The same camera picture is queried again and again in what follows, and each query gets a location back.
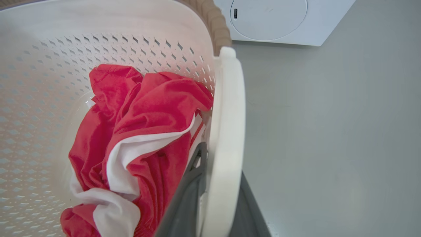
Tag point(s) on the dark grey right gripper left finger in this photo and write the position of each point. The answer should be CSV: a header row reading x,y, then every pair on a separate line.
x,y
184,204

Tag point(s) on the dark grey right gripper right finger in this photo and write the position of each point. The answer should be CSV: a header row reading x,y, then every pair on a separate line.
x,y
245,214

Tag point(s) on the white perforated plastic laundry basket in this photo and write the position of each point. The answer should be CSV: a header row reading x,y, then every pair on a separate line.
x,y
39,108

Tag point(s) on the red and white garment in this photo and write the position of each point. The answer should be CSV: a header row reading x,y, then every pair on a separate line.
x,y
144,131

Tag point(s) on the round white washing machine door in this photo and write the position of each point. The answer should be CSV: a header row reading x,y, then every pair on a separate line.
x,y
268,18

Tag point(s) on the white washing machine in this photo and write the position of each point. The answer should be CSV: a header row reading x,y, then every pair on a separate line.
x,y
325,23

